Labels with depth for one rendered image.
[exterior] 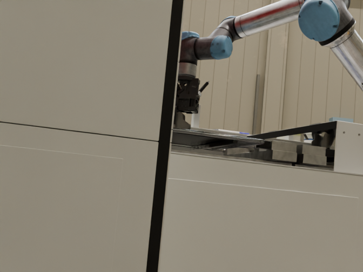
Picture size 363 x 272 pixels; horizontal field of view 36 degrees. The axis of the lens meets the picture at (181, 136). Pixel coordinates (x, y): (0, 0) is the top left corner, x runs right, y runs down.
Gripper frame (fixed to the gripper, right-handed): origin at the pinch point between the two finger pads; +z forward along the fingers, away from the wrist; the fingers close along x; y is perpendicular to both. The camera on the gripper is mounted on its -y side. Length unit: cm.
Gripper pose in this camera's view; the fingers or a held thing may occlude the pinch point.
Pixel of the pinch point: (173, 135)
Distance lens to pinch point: 184.8
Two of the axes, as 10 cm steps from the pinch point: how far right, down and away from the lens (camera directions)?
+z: -0.9, 9.9, -1.1
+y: 9.8, 0.7, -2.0
